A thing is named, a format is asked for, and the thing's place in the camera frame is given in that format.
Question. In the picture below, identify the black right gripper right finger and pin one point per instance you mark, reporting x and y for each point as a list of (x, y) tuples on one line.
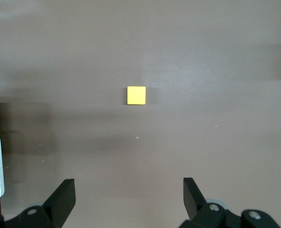
[(211, 218)]

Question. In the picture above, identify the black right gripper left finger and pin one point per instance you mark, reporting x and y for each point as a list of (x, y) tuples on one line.
[(59, 206)]

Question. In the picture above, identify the yellow cube block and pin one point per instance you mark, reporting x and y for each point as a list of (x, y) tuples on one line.
[(136, 95)]

